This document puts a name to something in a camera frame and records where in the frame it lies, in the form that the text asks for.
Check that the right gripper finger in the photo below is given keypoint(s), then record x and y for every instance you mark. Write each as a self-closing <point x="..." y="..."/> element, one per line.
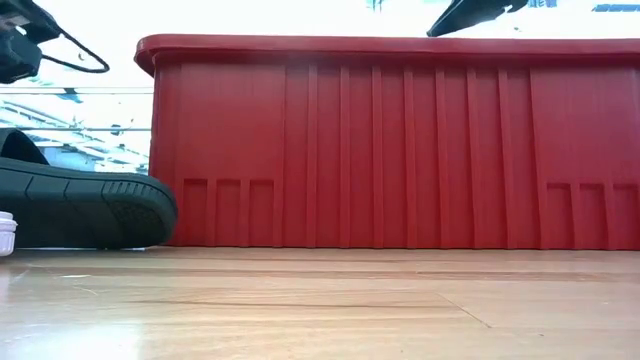
<point x="475" y="12"/>

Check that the black rubber slide sandal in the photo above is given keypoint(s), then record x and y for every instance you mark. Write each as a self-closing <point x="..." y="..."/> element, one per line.
<point x="75" y="210"/>

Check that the red plastic storage bin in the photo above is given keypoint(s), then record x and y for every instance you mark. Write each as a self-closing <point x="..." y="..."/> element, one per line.
<point x="350" y="150"/>

